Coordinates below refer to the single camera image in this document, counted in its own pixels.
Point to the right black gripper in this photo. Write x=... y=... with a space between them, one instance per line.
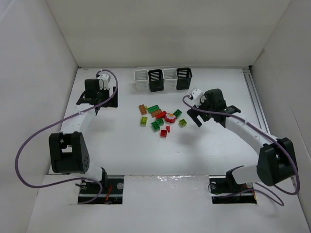
x=199 y=113

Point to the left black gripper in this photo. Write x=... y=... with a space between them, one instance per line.
x=112 y=97

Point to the lime lego brick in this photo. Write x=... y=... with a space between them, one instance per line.
x=182 y=122
x=143 y=121

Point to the dark green lego brick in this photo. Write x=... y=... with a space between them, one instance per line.
x=177 y=113
x=160 y=121
x=155 y=126

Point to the dark green lego plate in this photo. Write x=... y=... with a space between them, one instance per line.
x=153 y=108

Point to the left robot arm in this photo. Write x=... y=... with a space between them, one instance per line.
x=68 y=150

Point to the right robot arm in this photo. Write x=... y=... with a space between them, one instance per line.
x=276 y=157

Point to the red flower lego piece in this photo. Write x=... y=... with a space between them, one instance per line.
x=170 y=118

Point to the orange flat lego plate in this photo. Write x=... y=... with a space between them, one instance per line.
x=142 y=109

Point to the white slotted bin far left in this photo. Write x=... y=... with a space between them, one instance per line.
x=141 y=80

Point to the white slotted bin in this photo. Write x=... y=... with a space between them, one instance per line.
x=170 y=79
x=141 y=80

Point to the long red lego brick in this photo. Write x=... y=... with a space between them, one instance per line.
x=161 y=115

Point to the red square lego brick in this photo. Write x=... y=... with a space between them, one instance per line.
x=163 y=133

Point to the black slotted bin far right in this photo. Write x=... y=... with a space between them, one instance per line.
x=184 y=76

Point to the black slotted bin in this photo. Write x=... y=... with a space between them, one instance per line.
x=156 y=80
x=184 y=76

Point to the black slotted bin centre left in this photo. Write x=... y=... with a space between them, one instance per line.
x=156 y=80

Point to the white slotted bin centre right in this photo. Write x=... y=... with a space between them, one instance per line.
x=170 y=79

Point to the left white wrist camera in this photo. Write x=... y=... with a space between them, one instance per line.
x=104 y=80

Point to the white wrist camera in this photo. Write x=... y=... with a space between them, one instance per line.
x=104 y=80
x=197 y=96

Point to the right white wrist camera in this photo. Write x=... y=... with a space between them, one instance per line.
x=197 y=96

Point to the aluminium rail right side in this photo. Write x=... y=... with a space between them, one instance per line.
x=255 y=100

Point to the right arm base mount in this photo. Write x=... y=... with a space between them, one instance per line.
x=223 y=191

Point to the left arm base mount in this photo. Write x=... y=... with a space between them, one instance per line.
x=111 y=194

